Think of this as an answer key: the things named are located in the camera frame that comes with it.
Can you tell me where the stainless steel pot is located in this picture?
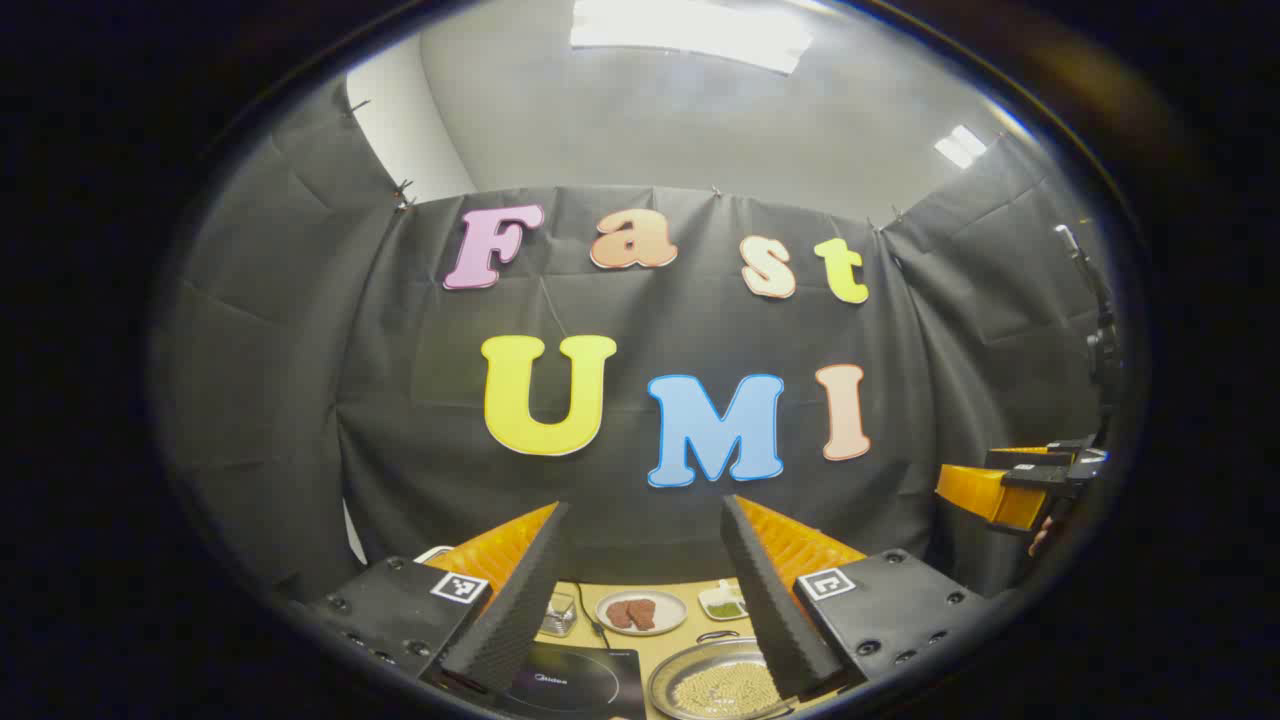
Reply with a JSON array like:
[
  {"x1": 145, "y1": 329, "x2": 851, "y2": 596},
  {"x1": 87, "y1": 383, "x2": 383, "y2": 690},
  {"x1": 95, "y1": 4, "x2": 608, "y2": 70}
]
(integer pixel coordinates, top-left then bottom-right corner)
[{"x1": 647, "y1": 630, "x2": 801, "y2": 720}]

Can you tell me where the ceiling light panel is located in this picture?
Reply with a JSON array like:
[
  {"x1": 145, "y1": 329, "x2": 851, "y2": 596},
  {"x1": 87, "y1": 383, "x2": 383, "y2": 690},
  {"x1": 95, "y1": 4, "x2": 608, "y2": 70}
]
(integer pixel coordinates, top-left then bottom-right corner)
[
  {"x1": 935, "y1": 125, "x2": 988, "y2": 169},
  {"x1": 570, "y1": 0, "x2": 813, "y2": 75}
]

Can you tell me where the white oval plate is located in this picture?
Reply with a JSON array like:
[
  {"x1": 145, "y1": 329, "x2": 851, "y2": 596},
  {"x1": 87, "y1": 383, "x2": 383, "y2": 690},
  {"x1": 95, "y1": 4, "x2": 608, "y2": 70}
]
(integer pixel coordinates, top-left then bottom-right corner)
[{"x1": 595, "y1": 589, "x2": 689, "y2": 637}]

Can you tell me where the heap of soybeans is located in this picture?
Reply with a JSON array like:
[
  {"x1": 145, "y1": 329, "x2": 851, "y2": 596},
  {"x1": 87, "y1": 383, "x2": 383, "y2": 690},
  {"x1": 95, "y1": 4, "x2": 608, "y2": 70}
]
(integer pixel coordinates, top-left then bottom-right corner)
[{"x1": 672, "y1": 660, "x2": 781, "y2": 717}]

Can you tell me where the white divided dish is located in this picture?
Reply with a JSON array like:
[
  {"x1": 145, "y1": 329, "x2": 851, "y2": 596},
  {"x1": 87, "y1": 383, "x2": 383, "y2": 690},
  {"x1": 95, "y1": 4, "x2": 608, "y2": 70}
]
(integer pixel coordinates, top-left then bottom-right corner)
[{"x1": 698, "y1": 580, "x2": 749, "y2": 621}]

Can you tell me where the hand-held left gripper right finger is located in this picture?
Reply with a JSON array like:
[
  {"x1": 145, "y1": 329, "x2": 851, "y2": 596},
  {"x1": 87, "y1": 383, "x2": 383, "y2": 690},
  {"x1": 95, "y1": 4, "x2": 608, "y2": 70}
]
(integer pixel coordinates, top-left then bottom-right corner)
[{"x1": 720, "y1": 493, "x2": 991, "y2": 701}]

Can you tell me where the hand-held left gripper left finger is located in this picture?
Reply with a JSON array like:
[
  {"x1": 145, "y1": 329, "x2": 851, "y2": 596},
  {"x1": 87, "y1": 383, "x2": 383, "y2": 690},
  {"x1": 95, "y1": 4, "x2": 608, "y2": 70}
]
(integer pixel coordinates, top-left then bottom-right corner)
[{"x1": 305, "y1": 500, "x2": 571, "y2": 701}]

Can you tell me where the black induction cooktop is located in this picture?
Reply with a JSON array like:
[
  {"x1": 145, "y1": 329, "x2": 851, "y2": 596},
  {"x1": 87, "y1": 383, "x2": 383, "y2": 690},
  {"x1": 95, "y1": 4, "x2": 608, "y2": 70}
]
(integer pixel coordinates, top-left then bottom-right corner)
[{"x1": 500, "y1": 640, "x2": 646, "y2": 719}]

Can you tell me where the black power cable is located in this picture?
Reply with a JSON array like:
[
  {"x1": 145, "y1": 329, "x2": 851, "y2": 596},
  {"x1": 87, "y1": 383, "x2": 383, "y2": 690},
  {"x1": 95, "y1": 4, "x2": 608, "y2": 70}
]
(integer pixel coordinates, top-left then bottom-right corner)
[{"x1": 565, "y1": 583, "x2": 611, "y2": 646}]

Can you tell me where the wire mesh basket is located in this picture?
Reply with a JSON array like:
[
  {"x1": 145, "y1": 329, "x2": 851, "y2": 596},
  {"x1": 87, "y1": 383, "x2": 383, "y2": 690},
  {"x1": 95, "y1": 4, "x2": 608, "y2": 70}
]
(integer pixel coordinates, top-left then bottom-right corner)
[{"x1": 540, "y1": 590, "x2": 580, "y2": 638}]

